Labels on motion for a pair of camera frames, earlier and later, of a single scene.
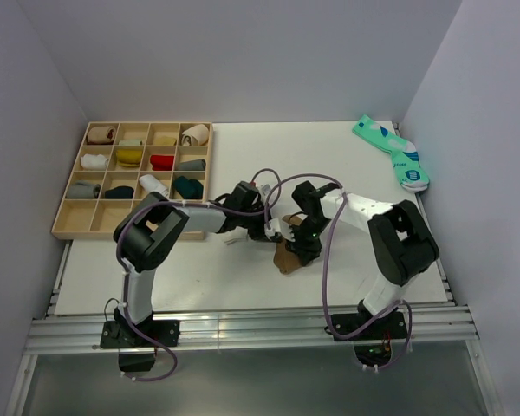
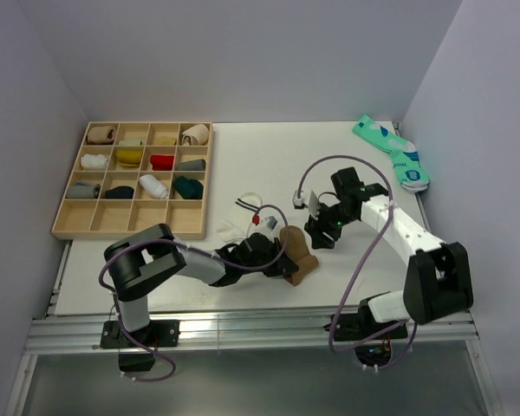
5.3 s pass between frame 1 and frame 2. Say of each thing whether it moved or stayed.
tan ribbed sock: moved
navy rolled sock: stayed
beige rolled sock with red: stayed
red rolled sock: stayed
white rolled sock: stayed
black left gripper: moved
